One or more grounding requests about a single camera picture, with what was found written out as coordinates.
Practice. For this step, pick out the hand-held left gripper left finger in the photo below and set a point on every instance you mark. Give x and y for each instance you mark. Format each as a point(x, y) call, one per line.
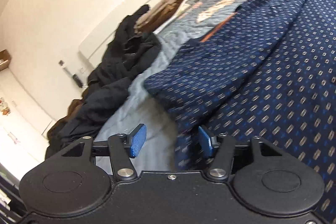
point(137, 140)

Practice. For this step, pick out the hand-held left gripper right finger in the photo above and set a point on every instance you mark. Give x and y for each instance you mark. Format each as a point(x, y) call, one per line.
point(204, 141)

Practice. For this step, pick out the navy patterned pajama top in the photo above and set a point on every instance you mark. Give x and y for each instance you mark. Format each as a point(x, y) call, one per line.
point(262, 69)

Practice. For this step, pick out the stack of folded brown clothes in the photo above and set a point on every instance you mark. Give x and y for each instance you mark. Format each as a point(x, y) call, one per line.
point(168, 3)

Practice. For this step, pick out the grey-blue printed quilt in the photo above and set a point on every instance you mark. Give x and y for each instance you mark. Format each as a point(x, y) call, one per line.
point(147, 119)

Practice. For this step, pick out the dark navy garment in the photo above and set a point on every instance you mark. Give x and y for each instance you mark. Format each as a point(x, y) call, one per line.
point(99, 108)

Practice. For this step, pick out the brown coat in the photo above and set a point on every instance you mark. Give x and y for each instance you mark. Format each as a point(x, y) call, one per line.
point(74, 106)

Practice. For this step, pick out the black coat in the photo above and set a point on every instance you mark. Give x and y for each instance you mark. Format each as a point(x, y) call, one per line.
point(110, 71)

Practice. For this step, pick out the black crumpled garment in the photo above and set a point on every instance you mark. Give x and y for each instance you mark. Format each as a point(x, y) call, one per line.
point(144, 50)

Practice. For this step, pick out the white wardrobe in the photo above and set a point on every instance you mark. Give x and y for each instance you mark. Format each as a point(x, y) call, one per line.
point(21, 121)

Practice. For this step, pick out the white headboard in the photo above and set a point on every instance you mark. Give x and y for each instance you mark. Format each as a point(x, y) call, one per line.
point(131, 22)

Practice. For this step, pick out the brown cardboard box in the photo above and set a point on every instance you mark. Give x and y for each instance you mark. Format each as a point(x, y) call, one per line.
point(5, 60)

